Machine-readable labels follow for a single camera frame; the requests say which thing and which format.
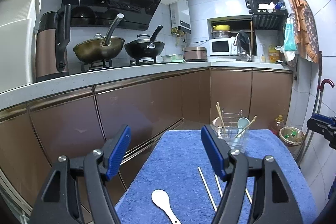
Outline teal plastic bag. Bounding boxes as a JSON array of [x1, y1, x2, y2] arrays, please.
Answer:
[[283, 18, 298, 51]]

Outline brass wok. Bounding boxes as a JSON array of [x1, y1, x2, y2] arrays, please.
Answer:
[[73, 13, 125, 63]]

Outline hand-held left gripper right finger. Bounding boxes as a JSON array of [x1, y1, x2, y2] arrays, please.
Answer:
[[201, 124, 303, 224]]

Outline red handle umbrella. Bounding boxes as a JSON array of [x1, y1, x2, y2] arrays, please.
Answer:
[[297, 79, 335, 169]]

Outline woven waste bin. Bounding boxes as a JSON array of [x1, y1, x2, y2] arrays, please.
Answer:
[[279, 126, 305, 147]]

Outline white microwave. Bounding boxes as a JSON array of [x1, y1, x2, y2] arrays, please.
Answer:
[[209, 38, 238, 56]]

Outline wire and clear utensil holder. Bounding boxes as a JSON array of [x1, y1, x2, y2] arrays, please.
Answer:
[[212, 108, 250, 153]]

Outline white refrigerator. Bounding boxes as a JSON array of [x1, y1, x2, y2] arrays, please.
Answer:
[[0, 0, 50, 94]]

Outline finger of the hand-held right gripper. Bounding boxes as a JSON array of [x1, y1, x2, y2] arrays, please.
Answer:
[[311, 113, 336, 123], [307, 119, 336, 140]]

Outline black wall rack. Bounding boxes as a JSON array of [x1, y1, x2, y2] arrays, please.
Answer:
[[242, 0, 289, 30]]

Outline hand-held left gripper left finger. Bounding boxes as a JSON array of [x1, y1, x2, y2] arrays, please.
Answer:
[[29, 124, 131, 224]]

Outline steel basin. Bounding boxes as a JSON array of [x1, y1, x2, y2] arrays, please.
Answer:
[[161, 54, 185, 63]]

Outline dark red mop handle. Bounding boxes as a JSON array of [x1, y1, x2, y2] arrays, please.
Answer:
[[316, 51, 323, 88]]

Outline steel faucet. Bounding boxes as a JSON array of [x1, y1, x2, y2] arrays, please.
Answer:
[[233, 30, 254, 62]]

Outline white stone countertop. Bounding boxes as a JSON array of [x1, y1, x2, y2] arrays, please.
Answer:
[[0, 61, 293, 111]]

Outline brown electric kettle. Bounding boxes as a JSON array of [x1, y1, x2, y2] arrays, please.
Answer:
[[35, 4, 72, 82]]

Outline beige pink spoon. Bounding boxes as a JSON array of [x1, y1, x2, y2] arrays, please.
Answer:
[[212, 117, 229, 138]]

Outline white water heater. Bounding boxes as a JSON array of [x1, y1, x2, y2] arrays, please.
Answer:
[[169, 0, 191, 33]]

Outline blue towel mat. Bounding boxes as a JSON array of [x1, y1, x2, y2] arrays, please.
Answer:
[[115, 130, 318, 224]]

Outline gas stove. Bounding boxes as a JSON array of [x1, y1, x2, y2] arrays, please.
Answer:
[[80, 55, 163, 72]]

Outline black wok with lid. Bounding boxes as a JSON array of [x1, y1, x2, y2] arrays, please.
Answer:
[[123, 25, 165, 59]]

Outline brown base cabinets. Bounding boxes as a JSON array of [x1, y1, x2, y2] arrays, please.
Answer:
[[0, 67, 293, 224]]

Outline brown rice cooker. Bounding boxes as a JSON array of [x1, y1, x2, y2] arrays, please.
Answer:
[[184, 46, 208, 62]]

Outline light blue spoon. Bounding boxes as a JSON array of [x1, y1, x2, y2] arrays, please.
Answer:
[[232, 117, 250, 147]]

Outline cooking oil bottle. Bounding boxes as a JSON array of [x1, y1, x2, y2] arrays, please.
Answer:
[[270, 115, 285, 138]]

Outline yellow bottle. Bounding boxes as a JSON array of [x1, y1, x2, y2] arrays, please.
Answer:
[[268, 44, 279, 64]]

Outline orange floral apron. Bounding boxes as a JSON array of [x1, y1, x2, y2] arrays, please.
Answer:
[[282, 0, 319, 64]]

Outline white rag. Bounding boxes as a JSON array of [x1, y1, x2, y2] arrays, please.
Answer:
[[258, 2, 276, 13]]

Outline white spoon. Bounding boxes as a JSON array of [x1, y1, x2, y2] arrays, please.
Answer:
[[151, 189, 181, 224]]

